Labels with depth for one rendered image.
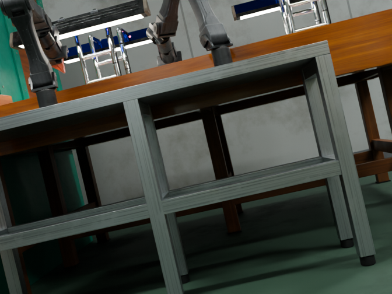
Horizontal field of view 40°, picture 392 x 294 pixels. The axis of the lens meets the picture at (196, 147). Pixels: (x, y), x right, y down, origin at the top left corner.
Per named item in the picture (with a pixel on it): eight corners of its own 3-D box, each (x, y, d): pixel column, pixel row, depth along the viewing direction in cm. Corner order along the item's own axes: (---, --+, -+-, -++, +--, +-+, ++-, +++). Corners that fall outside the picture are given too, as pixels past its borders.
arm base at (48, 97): (20, 97, 182) (12, 95, 175) (76, 84, 181) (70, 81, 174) (25, 119, 182) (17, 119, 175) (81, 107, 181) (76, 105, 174)
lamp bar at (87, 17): (148, 11, 223) (144, -5, 223) (9, 47, 230) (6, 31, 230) (151, 16, 231) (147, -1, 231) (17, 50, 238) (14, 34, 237)
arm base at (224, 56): (191, 56, 179) (189, 53, 172) (248, 42, 178) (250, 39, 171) (196, 79, 179) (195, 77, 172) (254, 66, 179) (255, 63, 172)
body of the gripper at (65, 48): (44, 55, 208) (35, 40, 202) (69, 48, 207) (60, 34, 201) (42, 66, 204) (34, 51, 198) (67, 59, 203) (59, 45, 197)
